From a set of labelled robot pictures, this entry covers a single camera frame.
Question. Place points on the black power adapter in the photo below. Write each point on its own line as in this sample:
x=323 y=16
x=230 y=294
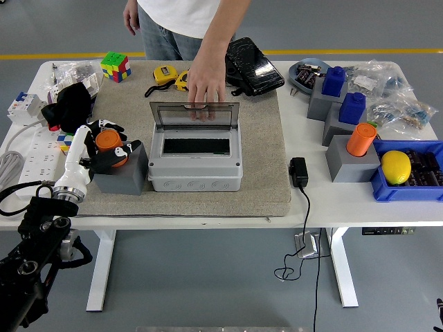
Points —
x=298 y=171

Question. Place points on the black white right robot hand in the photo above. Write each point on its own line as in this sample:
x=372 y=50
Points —
x=439 y=314

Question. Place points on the person's right forearm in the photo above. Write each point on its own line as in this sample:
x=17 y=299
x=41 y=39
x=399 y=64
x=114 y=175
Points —
x=132 y=3

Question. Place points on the black glossy pouch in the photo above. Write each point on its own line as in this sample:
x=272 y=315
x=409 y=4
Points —
x=254 y=67

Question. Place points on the blue-grey dish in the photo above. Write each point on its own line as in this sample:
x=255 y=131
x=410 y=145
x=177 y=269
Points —
x=294 y=77

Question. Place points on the white power strip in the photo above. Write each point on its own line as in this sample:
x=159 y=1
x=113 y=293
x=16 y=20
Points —
x=38 y=162

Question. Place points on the person's left forearm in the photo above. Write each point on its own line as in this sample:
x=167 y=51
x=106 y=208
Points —
x=221 y=31

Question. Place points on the transparent hinged box lid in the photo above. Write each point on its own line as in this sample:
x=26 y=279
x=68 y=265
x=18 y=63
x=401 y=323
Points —
x=169 y=115

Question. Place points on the small metal tweezers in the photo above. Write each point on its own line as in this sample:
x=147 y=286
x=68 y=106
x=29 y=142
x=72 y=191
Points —
x=294 y=91

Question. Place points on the blue plastic block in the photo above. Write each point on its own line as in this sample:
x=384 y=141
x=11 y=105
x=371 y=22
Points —
x=352 y=109
x=334 y=81

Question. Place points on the grey-brown mat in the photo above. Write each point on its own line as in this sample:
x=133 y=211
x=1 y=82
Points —
x=194 y=204

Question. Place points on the orange cylinder battery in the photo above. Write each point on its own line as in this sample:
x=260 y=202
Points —
x=360 y=140
x=109 y=141

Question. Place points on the small green object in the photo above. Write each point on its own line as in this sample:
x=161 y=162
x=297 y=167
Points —
x=372 y=123

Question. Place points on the grey holder block with hole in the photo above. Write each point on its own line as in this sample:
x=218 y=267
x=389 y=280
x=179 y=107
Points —
x=135 y=174

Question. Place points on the person's right hand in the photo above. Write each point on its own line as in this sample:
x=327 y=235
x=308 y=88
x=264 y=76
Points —
x=131 y=20

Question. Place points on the grey plastic junction box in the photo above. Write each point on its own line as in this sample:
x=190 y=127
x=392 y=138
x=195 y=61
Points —
x=194 y=169

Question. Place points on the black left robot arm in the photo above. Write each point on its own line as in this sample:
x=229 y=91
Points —
x=38 y=242

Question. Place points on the clear bag of white parts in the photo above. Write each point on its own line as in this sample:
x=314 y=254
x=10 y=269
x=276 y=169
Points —
x=74 y=71

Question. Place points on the silver metal bracket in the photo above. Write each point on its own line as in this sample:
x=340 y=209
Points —
x=308 y=247

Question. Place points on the black table control panel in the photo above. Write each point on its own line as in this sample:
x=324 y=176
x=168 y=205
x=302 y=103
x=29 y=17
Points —
x=387 y=230

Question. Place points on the blue plastic bin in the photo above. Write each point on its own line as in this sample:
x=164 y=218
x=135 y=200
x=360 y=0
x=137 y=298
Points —
x=408 y=193

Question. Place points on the black cloth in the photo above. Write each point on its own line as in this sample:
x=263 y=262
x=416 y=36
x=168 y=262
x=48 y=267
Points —
x=71 y=107

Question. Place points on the person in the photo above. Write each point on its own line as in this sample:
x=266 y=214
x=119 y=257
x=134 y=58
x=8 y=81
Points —
x=180 y=14

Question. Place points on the yellow lemon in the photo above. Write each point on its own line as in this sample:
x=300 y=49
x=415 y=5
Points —
x=396 y=167

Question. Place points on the clear bag of brown parts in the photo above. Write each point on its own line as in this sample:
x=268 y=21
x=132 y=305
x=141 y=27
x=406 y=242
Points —
x=415 y=114

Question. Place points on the person's left hand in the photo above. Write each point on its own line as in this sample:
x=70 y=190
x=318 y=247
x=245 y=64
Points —
x=206 y=79

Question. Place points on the white circuit breaker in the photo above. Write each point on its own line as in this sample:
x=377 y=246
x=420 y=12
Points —
x=22 y=109

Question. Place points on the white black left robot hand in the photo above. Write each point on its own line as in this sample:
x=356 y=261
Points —
x=74 y=162

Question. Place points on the clear bag of blue parts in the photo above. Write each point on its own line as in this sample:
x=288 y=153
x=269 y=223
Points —
x=398 y=84

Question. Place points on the small colourful puzzle cube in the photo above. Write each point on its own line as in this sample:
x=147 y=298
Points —
x=64 y=143

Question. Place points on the white table leg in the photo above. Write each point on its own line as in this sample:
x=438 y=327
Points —
x=342 y=269
x=100 y=269

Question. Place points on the large colourful puzzle cube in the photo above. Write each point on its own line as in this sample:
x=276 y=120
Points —
x=116 y=65

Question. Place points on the clear bag with white label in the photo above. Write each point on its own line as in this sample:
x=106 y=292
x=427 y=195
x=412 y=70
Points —
x=365 y=81

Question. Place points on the black wrapped batteries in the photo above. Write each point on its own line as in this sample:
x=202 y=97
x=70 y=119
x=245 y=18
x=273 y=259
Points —
x=306 y=76

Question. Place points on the black capacitors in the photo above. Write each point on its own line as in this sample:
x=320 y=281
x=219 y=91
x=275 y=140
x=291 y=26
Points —
x=427 y=166

